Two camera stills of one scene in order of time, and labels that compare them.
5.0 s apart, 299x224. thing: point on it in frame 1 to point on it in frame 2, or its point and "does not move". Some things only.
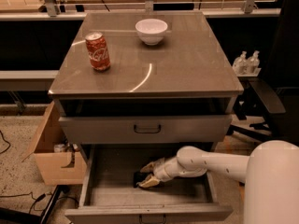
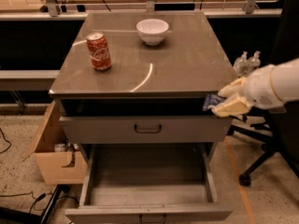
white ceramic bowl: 151,30 does not move
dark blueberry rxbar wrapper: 138,177 to 212,100
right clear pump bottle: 253,63 does not move
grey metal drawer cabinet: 132,88 does not move
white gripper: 163,171 to 261,87
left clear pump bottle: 240,64 does not move
